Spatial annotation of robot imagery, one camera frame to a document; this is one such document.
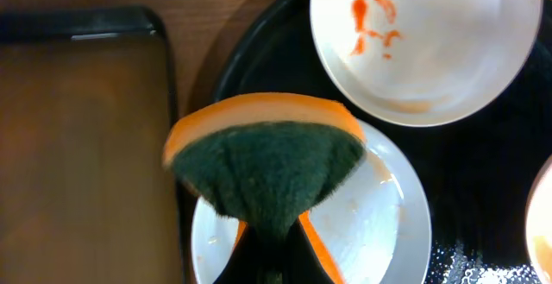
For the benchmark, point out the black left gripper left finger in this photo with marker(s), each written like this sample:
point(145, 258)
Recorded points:
point(251, 261)

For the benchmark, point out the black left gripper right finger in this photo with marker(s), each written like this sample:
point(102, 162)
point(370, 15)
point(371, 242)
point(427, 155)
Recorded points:
point(306, 259)

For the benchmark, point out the light grey plate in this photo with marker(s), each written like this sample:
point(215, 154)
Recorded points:
point(377, 225)

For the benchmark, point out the orange green scrub sponge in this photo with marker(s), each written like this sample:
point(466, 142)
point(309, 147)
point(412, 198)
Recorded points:
point(265, 157)

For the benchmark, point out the pink plate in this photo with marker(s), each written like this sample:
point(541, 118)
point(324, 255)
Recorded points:
point(538, 223)

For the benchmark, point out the black round tray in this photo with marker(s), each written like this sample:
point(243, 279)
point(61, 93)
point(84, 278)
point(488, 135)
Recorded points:
point(477, 173)

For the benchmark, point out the black rectangular tray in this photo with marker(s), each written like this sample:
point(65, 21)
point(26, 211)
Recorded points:
point(87, 99)

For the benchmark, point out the cream white plate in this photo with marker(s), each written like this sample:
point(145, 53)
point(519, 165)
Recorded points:
point(423, 63)

